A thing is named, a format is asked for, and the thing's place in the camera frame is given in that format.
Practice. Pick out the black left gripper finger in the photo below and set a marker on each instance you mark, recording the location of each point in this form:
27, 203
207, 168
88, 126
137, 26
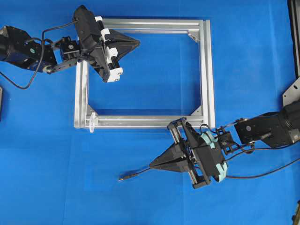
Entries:
115, 37
123, 48

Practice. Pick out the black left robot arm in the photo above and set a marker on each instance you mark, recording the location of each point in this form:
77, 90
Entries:
18, 48

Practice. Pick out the silver aluminium extrusion frame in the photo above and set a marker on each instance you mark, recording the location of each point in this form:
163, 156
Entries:
199, 30

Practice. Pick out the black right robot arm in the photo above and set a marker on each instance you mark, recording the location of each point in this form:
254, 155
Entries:
275, 129

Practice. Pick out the black teal-taped right gripper body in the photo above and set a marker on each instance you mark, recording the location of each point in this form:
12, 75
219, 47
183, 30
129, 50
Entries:
202, 150

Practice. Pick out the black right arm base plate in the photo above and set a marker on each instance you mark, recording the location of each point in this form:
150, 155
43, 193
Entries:
292, 94

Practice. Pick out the black vertical post right edge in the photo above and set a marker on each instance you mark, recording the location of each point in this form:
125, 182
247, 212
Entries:
294, 16

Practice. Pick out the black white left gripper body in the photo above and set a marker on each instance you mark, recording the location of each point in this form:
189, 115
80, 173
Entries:
93, 38

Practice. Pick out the dark object left edge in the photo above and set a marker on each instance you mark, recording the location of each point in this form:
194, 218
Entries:
1, 99

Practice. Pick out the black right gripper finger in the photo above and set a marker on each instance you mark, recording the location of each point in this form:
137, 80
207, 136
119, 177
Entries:
174, 156
180, 165

